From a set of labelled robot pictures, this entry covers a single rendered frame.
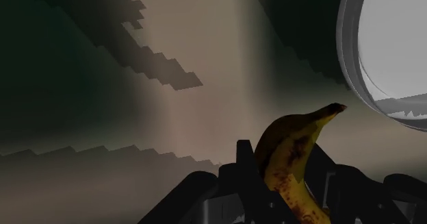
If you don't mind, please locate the spotted yellow banana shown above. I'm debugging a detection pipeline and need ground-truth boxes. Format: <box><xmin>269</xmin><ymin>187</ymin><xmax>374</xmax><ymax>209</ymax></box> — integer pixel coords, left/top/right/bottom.
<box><xmin>254</xmin><ymin>103</ymin><xmax>348</xmax><ymax>224</ymax></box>

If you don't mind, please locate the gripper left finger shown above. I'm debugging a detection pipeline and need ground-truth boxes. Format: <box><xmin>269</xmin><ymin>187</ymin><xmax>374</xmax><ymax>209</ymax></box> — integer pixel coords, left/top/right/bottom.
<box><xmin>138</xmin><ymin>138</ymin><xmax>294</xmax><ymax>224</ymax></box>

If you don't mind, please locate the white round plate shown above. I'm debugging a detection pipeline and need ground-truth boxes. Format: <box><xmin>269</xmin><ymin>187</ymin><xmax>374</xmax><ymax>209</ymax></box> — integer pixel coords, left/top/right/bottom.
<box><xmin>336</xmin><ymin>0</ymin><xmax>427</xmax><ymax>132</ymax></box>

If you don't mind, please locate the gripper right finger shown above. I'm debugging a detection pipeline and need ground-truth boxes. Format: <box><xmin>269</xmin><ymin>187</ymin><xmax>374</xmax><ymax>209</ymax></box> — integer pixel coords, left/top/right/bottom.
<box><xmin>305</xmin><ymin>143</ymin><xmax>427</xmax><ymax>224</ymax></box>

